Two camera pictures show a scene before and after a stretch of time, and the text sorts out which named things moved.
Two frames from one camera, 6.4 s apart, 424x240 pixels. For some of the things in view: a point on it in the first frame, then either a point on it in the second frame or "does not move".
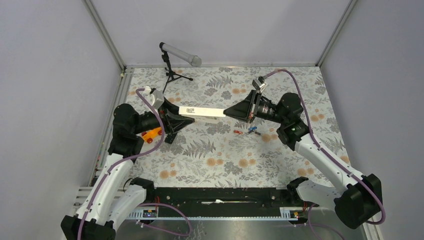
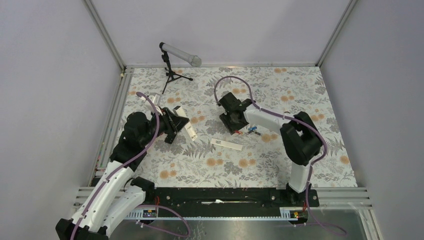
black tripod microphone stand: (171, 75) does not move
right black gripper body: (267, 111) to (231, 112)
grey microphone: (194, 60) does not move
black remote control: (170, 138) does not move
